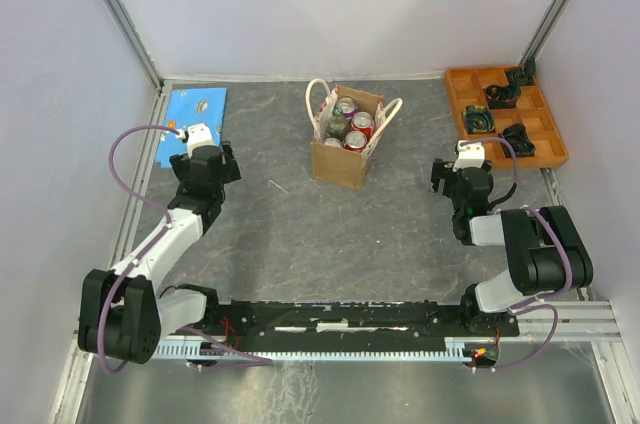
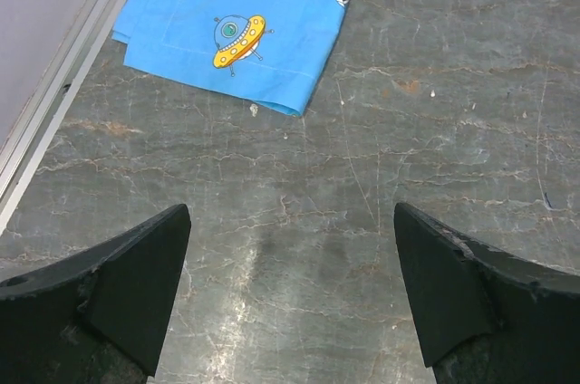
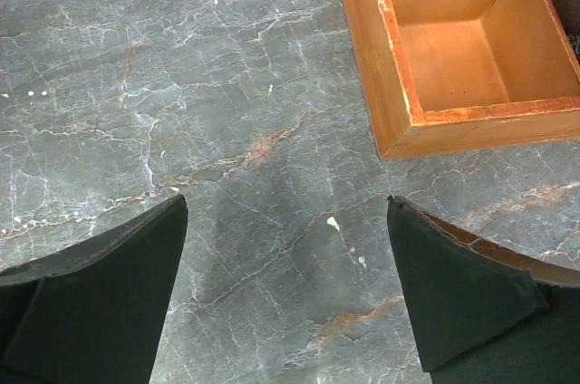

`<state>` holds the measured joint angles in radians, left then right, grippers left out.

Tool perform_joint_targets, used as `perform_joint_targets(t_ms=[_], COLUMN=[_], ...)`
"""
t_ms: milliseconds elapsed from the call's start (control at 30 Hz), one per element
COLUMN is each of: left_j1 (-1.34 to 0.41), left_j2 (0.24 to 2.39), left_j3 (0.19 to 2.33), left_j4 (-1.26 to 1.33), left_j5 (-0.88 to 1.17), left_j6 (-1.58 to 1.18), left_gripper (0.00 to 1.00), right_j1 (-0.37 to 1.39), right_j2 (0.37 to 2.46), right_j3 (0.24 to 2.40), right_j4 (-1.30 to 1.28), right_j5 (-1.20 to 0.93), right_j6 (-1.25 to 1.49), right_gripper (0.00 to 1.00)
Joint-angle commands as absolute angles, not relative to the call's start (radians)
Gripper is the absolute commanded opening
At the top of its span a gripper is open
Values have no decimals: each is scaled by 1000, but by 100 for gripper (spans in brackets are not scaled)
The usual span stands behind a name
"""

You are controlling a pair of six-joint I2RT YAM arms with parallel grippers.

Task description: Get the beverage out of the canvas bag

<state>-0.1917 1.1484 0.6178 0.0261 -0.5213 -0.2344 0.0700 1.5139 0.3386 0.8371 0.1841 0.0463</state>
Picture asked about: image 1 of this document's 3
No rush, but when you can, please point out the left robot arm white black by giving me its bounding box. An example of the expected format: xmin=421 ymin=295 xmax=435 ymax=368
xmin=78 ymin=141 xmax=241 ymax=374

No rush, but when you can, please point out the dark green sock rear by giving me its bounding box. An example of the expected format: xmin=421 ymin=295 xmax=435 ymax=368
xmin=505 ymin=56 xmax=537 ymax=87

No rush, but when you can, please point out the green glass bottle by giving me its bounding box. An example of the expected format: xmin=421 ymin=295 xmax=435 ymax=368
xmin=325 ymin=107 xmax=351 ymax=141

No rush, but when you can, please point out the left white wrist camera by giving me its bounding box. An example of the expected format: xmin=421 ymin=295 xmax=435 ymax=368
xmin=181 ymin=123 xmax=214 ymax=157

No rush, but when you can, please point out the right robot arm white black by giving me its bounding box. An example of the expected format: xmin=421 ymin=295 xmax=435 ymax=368
xmin=426 ymin=159 xmax=594 ymax=337

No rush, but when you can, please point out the aluminium frame rail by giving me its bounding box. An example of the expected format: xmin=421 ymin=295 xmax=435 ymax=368
xmin=517 ymin=301 xmax=621 ymax=342

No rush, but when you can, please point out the red cola can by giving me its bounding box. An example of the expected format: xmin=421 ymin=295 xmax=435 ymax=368
xmin=343 ymin=131 xmax=368 ymax=152
xmin=351 ymin=111 xmax=376 ymax=140

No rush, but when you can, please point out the purple soda can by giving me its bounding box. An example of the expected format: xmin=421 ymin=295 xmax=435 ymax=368
xmin=335 ymin=97 xmax=359 ymax=120

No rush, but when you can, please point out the black rolled sock centre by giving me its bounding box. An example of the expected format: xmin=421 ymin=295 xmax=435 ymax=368
xmin=484 ymin=84 xmax=521 ymax=110

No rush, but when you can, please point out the blue patterned cloth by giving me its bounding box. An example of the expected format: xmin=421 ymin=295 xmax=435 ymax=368
xmin=156 ymin=87 xmax=227 ymax=169

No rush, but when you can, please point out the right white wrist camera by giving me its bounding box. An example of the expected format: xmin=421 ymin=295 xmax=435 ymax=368
xmin=453 ymin=140 xmax=486 ymax=171

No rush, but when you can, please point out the silver top soda can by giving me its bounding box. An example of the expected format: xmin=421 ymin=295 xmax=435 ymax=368
xmin=323 ymin=138 xmax=343 ymax=149

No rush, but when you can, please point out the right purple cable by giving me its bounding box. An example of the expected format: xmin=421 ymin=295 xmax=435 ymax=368
xmin=464 ymin=135 xmax=574 ymax=374

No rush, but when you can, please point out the purple cable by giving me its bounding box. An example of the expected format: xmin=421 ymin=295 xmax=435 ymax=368
xmin=464 ymin=135 xmax=574 ymax=374
xmin=96 ymin=125 xmax=274 ymax=375

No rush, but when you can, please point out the orange wooden divided tray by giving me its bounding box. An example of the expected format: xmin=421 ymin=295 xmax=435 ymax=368
xmin=444 ymin=65 xmax=568 ymax=169

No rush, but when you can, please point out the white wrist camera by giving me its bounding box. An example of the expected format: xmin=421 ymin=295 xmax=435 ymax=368
xmin=181 ymin=123 xmax=214 ymax=157
xmin=453 ymin=140 xmax=486 ymax=171

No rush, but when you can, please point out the green yellow rolled sock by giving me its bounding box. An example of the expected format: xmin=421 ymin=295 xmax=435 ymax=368
xmin=463 ymin=105 xmax=496 ymax=134

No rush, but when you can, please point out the dark rolled sock front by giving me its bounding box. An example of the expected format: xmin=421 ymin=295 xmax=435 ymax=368
xmin=500 ymin=123 xmax=536 ymax=157

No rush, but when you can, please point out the blue slotted cable duct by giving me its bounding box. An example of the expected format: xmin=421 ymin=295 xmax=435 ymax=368
xmin=152 ymin=336 xmax=471 ymax=363

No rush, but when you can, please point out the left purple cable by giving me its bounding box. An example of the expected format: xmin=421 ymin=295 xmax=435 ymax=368
xmin=96 ymin=125 xmax=274 ymax=375

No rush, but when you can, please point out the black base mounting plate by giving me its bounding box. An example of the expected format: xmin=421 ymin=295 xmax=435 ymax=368
xmin=193 ymin=299 xmax=520 ymax=354

